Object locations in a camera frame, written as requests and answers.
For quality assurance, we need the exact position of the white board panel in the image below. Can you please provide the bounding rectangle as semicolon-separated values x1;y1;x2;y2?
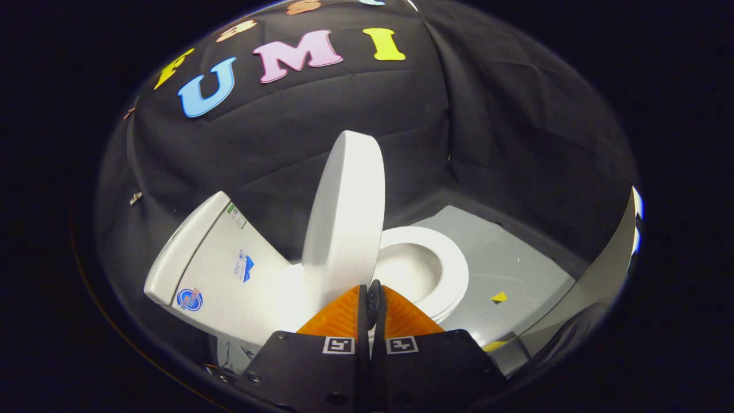
487;186;644;373

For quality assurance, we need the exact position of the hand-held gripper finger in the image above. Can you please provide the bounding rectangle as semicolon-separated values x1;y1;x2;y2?
368;279;509;413
232;284;371;413

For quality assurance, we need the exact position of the white toilet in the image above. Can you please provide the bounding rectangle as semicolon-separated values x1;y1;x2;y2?
143;191;470;373

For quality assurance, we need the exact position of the black backdrop cloth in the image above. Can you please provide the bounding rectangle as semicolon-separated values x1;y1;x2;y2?
95;0;640;368

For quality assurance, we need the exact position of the white toilet lid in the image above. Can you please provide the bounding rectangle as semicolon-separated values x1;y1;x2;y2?
302;131;386;315

